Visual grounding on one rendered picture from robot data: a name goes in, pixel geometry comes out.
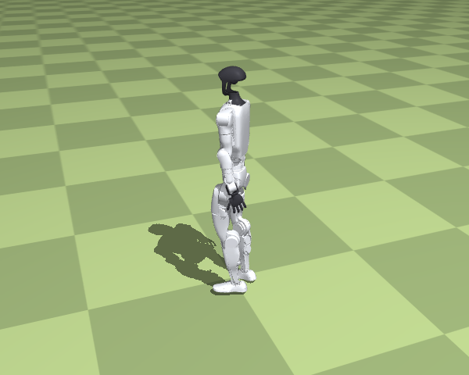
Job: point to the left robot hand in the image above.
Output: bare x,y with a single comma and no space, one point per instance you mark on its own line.
235,200

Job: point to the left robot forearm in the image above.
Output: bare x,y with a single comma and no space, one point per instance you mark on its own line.
227,170

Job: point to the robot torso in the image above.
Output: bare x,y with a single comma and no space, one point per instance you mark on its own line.
240,139

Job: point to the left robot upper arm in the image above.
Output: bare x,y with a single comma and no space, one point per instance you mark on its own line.
224,122

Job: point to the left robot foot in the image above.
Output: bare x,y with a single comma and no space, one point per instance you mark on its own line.
228,287

